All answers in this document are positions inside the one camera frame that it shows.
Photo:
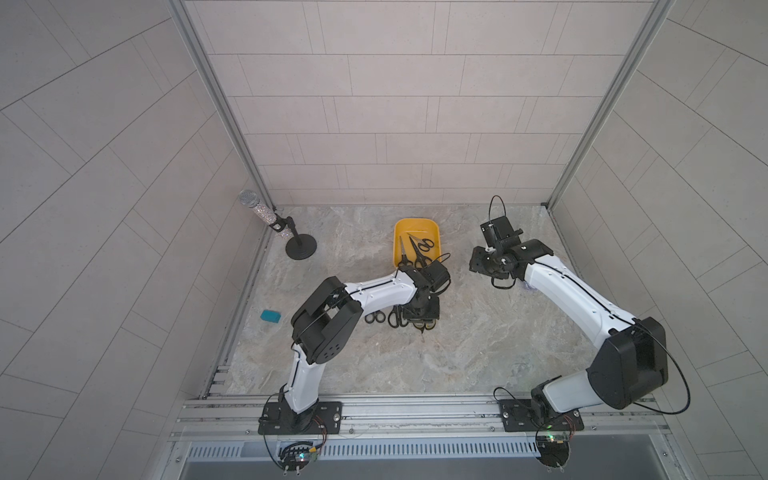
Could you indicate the glitter microphone on black stand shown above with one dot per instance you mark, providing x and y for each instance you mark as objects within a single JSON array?
[{"x": 298, "y": 246}]

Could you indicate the large black handled scissors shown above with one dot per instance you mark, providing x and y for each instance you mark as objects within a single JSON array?
[{"x": 410, "y": 256}]

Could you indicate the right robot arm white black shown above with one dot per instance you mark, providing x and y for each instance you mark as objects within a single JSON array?
[{"x": 632, "y": 359}]

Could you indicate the yellow handled scissors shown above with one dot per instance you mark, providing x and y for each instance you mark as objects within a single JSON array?
[{"x": 425, "y": 325}]

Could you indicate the black bladed black scissors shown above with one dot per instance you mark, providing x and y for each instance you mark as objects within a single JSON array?
[{"x": 396, "y": 319}]

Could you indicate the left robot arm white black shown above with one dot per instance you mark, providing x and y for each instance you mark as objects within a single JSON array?
[{"x": 325, "y": 322}]

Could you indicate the left circuit board with wires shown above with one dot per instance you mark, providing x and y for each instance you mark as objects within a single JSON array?
[{"x": 295, "y": 457}]

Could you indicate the aluminium mounting rail frame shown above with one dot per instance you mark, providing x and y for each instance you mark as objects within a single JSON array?
[{"x": 407, "y": 416}]

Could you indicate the circuit board with wires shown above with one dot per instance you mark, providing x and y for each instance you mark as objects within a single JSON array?
[
  {"x": 295, "y": 457},
  {"x": 554, "y": 451}
]

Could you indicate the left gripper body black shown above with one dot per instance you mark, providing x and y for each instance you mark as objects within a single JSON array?
[{"x": 427, "y": 309}]

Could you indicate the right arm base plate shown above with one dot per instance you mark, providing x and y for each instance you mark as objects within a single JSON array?
[{"x": 524, "y": 416}]

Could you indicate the teal sponge block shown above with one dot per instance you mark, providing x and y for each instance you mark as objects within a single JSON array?
[{"x": 270, "y": 316}]

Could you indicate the small black handled scissors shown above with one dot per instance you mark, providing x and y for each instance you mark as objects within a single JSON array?
[{"x": 375, "y": 317}]

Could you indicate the right circuit board with wires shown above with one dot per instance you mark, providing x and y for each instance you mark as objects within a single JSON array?
[{"x": 554, "y": 451}]

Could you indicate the yellow plastic storage box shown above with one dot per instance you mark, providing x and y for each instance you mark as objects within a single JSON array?
[{"x": 422, "y": 228}]

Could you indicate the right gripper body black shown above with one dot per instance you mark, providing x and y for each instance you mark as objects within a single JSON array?
[{"x": 487, "y": 262}]

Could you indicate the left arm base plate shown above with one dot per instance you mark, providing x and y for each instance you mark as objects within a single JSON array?
[{"x": 279, "y": 419}]

